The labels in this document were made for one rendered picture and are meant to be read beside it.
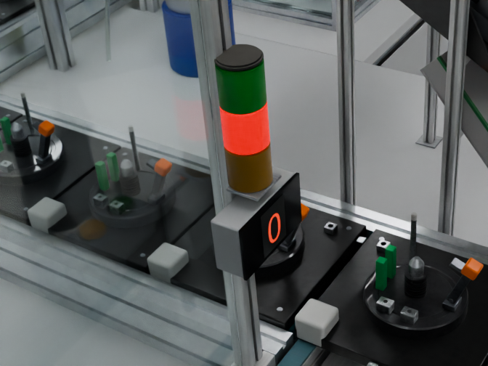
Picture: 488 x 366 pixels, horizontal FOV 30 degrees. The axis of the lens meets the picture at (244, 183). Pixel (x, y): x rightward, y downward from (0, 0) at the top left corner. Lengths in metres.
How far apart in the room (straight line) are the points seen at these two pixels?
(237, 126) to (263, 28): 1.30
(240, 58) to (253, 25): 1.33
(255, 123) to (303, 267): 0.43
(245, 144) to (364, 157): 0.81
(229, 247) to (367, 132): 0.86
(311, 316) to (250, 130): 0.36
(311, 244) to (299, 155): 0.41
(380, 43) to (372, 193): 0.57
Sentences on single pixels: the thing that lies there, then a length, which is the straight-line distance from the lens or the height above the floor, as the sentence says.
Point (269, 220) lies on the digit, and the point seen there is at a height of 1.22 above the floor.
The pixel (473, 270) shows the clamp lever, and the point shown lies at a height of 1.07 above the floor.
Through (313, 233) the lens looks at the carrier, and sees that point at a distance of 1.38.
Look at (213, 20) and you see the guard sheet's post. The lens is 0.91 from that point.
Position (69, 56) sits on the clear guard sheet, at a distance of 0.77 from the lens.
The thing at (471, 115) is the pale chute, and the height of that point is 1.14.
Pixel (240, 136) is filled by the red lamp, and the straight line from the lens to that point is 0.94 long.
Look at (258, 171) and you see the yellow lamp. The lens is 0.97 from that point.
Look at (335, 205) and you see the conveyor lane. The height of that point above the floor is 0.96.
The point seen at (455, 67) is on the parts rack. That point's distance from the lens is 1.27.
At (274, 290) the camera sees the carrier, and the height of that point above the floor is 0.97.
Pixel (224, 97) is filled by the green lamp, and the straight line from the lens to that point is 0.93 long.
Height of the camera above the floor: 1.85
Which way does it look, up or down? 36 degrees down
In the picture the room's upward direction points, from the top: 6 degrees counter-clockwise
